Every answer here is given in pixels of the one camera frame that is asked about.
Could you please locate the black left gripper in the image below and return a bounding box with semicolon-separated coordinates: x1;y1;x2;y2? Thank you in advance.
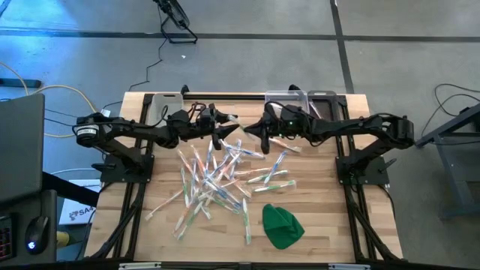
193;103;242;152

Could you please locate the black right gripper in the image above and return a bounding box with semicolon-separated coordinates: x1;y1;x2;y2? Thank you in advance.
243;100;290;155

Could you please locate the orange toothbrush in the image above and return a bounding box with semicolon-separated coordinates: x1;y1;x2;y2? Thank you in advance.
172;205;192;233
310;101;324;120
224;178;253;199
144;189;185;222
176;148;200;184
215;151;245;185
268;136;302;154
190;145;208;177
232;166;272;177

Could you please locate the clear plastic bin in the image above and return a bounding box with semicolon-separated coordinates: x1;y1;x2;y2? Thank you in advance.
264;89;311;125

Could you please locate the frosted white plastic bin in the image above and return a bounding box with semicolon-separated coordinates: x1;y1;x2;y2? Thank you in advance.
149;92;185;127

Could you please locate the smoky grey plastic bin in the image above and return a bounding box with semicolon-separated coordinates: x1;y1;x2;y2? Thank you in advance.
307;89;338;121

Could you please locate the green cloth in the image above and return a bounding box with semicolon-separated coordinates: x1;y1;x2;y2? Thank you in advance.
261;203;305;251

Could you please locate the black diagonal stand bar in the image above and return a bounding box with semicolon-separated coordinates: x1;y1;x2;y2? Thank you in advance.
40;171;101;208

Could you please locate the white printed cardboard box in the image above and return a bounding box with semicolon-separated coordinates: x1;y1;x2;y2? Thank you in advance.
58;178;101;226

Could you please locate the grey metal table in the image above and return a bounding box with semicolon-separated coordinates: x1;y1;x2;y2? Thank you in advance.
414;103;480;221

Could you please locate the yellow plug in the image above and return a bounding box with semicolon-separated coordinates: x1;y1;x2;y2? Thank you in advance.
55;230;76;249

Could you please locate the dark grey monitor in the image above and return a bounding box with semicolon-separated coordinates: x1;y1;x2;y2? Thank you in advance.
0;93;46;206

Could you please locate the black floor bar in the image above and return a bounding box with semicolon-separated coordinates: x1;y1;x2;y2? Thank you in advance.
0;77;42;89

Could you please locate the black computer mouse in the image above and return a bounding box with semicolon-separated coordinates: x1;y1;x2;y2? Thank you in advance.
24;215;50;257

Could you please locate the dark operator desk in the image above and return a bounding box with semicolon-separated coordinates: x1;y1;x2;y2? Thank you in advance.
0;189;58;266

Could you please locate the backlit keyboard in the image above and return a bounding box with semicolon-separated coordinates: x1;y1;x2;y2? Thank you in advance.
0;213;17;263

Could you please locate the black floor cable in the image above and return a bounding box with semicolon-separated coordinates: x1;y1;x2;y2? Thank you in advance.
128;37;169;93
419;82;480;140

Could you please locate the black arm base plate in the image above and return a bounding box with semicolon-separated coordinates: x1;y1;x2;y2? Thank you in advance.
335;155;398;185
91;153;155;185

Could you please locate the black table frame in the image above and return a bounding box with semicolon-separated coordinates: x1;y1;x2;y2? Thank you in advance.
84;91;404;263

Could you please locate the silver bracket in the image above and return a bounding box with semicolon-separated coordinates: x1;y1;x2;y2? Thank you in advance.
328;263;371;270
118;262;163;270

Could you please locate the yellow cable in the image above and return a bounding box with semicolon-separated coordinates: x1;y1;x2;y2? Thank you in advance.
0;61;99;139

